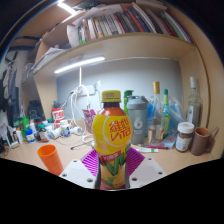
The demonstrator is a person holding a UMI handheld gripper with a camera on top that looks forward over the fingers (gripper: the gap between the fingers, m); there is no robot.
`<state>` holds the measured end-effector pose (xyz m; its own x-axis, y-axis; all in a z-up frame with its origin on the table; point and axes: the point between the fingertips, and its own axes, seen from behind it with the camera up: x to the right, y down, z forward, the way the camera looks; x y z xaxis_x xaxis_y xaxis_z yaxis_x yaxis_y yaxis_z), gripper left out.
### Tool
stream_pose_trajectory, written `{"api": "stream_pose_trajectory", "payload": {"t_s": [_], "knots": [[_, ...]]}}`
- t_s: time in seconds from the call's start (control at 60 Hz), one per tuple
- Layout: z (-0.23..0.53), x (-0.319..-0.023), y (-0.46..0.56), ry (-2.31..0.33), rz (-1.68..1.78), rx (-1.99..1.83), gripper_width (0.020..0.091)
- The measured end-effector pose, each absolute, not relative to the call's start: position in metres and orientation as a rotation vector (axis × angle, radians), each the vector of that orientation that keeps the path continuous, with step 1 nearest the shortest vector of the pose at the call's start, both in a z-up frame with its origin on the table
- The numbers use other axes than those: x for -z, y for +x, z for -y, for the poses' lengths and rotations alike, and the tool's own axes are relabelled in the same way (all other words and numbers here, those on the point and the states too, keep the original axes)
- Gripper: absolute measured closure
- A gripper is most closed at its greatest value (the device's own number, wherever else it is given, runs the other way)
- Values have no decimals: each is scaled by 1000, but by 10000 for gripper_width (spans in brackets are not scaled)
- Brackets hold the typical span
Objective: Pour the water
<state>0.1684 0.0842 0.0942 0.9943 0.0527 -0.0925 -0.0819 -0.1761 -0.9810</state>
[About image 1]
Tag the white-lidded brown jar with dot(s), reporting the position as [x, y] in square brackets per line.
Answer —
[184, 136]

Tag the under-shelf light bar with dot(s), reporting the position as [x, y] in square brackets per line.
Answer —
[80, 64]

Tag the clear bottle with gold cap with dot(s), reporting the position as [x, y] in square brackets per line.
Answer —
[156, 113]

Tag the wooden shelf unit with books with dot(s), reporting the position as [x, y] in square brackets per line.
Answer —
[126, 36]

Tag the orange plastic cup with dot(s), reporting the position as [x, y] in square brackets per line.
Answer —
[50, 160]

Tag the pink pouch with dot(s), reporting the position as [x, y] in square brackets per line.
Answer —
[89, 120]

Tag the clear glass liquor bottle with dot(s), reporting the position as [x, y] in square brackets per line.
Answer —
[194, 106]

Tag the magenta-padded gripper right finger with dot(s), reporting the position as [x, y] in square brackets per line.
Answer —
[146, 170]

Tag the green bottle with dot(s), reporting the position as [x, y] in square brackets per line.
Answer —
[128, 95]

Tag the white bottle with blue label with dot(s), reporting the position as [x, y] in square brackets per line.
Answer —
[30, 136]

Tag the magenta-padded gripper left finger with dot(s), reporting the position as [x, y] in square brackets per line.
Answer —
[78, 171]

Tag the brown ceramic mug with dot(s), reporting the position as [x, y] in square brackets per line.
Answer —
[199, 141]

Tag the brown bottle with red label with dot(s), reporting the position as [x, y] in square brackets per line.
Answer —
[43, 134]

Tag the hanging dark clothes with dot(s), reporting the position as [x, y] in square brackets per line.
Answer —
[10, 90]

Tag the slim green-capped glass bottle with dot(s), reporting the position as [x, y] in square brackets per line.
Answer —
[165, 115]

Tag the shelf-top light bar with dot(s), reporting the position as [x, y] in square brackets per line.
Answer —
[66, 7]

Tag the grey shaker bottle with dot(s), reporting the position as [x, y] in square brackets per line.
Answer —
[137, 120]

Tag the red and white tub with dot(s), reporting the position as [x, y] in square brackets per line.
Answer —
[58, 114]

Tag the yellow-labelled drink bottle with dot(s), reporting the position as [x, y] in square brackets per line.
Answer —
[112, 133]

